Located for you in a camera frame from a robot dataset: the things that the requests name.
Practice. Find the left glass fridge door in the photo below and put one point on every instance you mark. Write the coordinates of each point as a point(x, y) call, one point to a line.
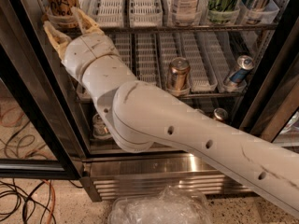
point(29, 68)

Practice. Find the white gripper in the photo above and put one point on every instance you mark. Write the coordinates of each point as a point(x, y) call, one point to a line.
point(83, 50)

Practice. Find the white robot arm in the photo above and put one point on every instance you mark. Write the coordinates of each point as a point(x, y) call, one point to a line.
point(138, 115)

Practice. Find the right glass fridge door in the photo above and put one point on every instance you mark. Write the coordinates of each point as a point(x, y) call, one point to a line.
point(272, 96)

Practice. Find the orange La Croix can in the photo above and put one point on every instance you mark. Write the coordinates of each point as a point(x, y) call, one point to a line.
point(59, 13)

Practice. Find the silver can bottom shelf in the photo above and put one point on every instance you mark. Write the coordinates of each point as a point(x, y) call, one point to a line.
point(100, 130)

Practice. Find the copper can bottom shelf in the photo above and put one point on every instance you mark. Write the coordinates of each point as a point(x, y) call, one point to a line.
point(220, 114)

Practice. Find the glass fridge door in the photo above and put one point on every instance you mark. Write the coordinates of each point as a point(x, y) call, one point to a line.
point(29, 68)
point(272, 96)

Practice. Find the clear plastic bag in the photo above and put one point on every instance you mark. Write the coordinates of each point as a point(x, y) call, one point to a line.
point(170, 206)

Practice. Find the blue silver can middle shelf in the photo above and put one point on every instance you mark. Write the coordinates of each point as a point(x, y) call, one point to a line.
point(244, 65)

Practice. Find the gold can middle shelf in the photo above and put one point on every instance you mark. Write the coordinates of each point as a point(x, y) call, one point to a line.
point(177, 77)

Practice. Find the white labelled can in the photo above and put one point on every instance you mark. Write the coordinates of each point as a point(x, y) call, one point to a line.
point(185, 12)

